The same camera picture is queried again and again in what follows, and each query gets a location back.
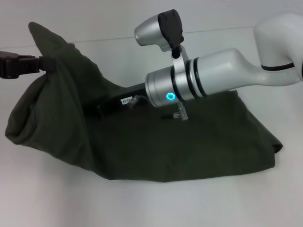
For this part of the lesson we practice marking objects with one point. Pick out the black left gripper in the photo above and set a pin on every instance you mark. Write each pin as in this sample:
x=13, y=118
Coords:
x=9, y=65

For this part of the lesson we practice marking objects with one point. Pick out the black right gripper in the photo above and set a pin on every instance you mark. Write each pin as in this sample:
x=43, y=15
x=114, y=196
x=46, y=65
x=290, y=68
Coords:
x=123, y=101

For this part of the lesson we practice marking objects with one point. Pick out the dark green FREE t-shirt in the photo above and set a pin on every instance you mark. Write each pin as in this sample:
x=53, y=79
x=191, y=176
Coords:
x=165, y=146

